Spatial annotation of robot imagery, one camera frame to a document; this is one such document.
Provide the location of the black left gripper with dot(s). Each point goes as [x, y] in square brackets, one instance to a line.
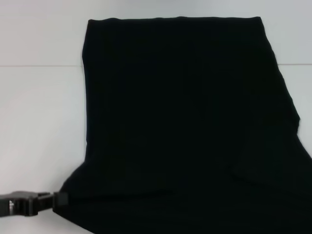
[22, 203]

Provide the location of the black shirt with white print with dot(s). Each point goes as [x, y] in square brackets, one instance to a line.
[182, 109]

